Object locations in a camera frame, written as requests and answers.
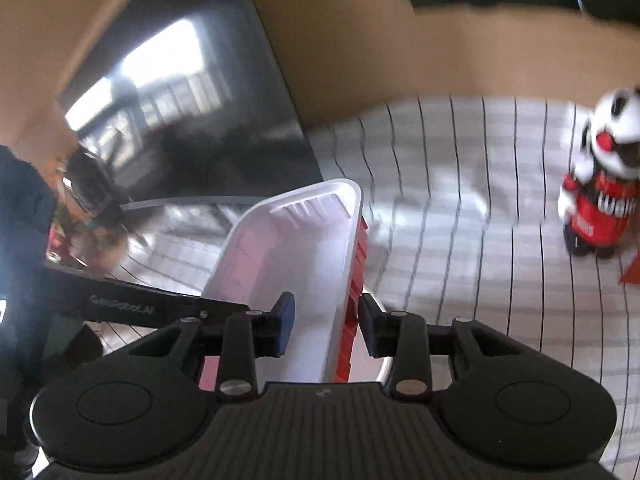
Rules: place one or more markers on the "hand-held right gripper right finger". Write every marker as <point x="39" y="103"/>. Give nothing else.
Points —
<point x="367" y="330"/>

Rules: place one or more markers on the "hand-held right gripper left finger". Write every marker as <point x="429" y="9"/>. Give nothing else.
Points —
<point x="285" y="325"/>

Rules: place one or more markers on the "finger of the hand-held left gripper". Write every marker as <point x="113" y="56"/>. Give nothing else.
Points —
<point x="215" y="309"/>

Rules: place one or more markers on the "stainless steel bowl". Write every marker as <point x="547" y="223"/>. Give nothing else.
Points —
<point x="382" y="372"/>

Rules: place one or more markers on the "white red rectangular tray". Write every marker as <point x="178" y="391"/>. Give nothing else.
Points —
<point x="300" y="260"/>

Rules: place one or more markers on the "person's left hand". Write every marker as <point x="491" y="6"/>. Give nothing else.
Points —
<point x="102" y="250"/>

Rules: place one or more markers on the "person's dark clothing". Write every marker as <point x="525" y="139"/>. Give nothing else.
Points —
<point x="25" y="235"/>

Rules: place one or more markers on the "black white checkered tablecloth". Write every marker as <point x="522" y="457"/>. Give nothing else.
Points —
<point x="475" y="260"/>

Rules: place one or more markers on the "black monitor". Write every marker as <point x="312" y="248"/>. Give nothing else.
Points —
<point x="225" y="110"/>

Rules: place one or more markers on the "panda robot figurine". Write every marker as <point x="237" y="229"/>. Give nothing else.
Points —
<point x="605" y="200"/>

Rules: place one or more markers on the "red snack box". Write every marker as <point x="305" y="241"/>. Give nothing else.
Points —
<point x="632" y="272"/>

